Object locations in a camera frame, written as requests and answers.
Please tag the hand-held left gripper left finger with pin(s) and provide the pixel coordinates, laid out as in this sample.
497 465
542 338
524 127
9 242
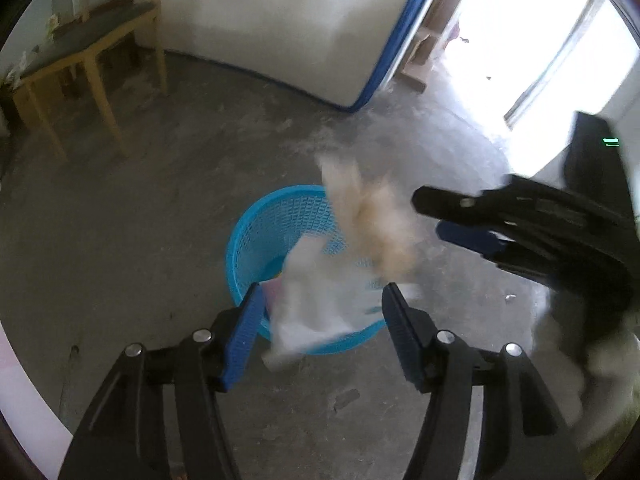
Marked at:
242 345

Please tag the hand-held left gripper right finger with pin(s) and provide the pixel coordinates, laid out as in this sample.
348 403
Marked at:
402 340

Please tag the blue plastic basket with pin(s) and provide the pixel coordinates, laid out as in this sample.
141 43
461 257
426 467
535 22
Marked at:
270 225

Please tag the white mattress with blue edge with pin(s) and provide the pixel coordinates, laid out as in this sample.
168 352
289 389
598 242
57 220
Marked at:
275 25

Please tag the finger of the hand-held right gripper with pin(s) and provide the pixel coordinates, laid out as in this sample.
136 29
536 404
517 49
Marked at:
470 240
525 205

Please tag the wooden chair with dark seat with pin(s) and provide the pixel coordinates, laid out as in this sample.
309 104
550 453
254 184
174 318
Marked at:
95 30

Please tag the pink tablecloth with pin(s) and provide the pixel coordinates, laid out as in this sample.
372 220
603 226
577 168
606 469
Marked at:
25 400

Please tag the wooden board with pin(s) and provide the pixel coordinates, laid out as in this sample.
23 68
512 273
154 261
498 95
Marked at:
425 45

